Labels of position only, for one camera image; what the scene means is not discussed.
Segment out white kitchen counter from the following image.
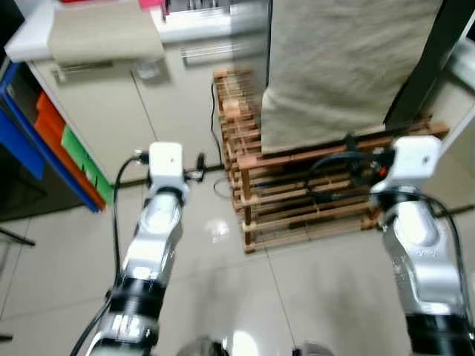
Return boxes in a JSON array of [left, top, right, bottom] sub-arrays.
[[4, 0, 269, 64]]

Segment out grey right robot foot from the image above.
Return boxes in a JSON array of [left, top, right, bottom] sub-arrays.
[[292, 340, 336, 356]]

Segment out beige white-topped side cabinet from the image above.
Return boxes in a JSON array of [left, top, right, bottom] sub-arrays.
[[416, 30, 475, 212]]

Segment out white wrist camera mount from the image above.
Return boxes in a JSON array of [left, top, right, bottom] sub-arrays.
[[381, 136, 443, 192], [147, 142, 186, 188]]

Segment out wooden slatted rack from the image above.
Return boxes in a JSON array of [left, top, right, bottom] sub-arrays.
[[212, 68, 451, 255]]

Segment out thin black power cable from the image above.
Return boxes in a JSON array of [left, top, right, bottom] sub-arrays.
[[209, 80, 240, 200]]

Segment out blue plastic bin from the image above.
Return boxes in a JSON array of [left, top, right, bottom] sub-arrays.
[[0, 63, 47, 180]]

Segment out silver cabinet handle bar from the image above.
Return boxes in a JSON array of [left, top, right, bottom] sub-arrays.
[[53, 59, 136, 76], [180, 43, 266, 60]]

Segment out orange plastic bin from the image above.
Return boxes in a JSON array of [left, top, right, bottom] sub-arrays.
[[33, 91, 105, 210]]

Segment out grey robot foot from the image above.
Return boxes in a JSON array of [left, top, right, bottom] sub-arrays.
[[292, 340, 336, 356], [177, 336, 231, 356]]

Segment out large beige cover cloth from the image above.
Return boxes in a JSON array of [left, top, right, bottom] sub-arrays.
[[260, 0, 446, 155]]

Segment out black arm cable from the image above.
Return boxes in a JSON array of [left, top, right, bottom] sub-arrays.
[[69, 151, 151, 356], [307, 151, 475, 334]]

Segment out small beige folded cloth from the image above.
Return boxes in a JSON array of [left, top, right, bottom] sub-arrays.
[[47, 0, 166, 67]]

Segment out steel gas stove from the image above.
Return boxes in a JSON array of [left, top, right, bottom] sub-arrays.
[[165, 0, 268, 17]]

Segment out grey left robot foot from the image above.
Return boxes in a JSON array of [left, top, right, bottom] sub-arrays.
[[177, 336, 231, 356]]

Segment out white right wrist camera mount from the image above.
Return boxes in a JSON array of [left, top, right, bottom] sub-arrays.
[[381, 136, 443, 192]]

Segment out white paper label tag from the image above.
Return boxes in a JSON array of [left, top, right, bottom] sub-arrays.
[[136, 59, 161, 79]]

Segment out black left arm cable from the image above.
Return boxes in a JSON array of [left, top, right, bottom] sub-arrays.
[[69, 151, 151, 356]]

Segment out black metal leg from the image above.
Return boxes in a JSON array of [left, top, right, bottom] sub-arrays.
[[0, 226, 36, 247]]

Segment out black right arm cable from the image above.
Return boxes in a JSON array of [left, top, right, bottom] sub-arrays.
[[307, 151, 475, 334]]

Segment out green plastic bin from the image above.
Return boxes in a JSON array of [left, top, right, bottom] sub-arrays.
[[61, 125, 114, 203]]

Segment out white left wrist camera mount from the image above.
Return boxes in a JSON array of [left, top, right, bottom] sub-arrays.
[[147, 142, 186, 188]]

